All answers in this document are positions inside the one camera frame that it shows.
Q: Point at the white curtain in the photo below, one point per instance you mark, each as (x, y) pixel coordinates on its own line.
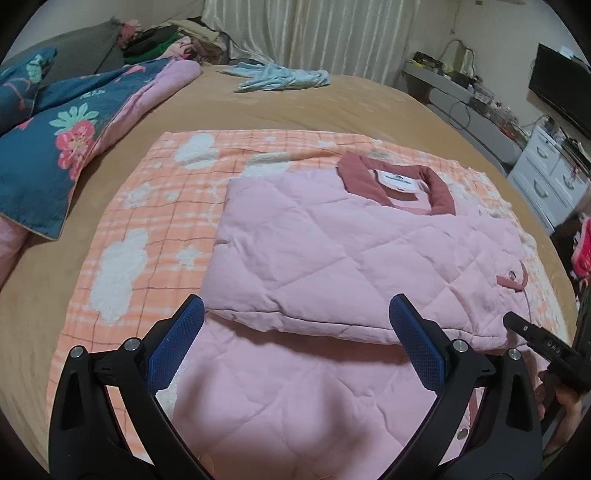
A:
(323, 37)

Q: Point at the teal floral duvet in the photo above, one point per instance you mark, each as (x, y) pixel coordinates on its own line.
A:
(60, 152)

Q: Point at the bed with tan sheet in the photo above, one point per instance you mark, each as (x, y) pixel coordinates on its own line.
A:
(277, 106)

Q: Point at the black wall television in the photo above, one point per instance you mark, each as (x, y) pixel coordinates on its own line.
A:
(558, 87)

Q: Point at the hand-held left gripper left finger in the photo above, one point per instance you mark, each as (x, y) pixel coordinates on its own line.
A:
(178, 350)

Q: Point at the clutter of small bottles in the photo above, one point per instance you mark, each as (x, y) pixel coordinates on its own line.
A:
(489, 99)

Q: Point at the black garment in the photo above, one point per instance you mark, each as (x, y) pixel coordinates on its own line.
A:
(563, 244)

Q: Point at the grey dressing table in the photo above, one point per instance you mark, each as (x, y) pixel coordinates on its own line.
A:
(461, 108)

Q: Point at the orange plaid bear blanket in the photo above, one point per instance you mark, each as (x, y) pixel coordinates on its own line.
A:
(152, 194)

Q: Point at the grey headboard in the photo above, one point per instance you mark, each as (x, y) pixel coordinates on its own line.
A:
(78, 50)

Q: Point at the oval table mirror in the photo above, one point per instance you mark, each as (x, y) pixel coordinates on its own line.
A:
(472, 57)

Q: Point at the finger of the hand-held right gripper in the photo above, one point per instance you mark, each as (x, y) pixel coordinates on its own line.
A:
(531, 334)

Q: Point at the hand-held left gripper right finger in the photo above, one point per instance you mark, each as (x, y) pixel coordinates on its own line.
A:
(418, 350)

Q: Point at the person's right hand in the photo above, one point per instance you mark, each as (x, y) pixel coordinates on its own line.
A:
(565, 415)

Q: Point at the pink printed towel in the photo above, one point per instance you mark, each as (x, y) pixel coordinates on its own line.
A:
(584, 249)

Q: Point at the white drawer cabinet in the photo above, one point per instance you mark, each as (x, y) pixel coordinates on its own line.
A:
(545, 175)

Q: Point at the pile of clothes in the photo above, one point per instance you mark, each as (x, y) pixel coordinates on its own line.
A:
(161, 41)

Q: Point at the light blue garment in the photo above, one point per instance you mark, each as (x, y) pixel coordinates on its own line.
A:
(277, 76)

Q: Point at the pink quilted jacket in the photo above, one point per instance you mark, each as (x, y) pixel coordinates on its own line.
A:
(323, 258)

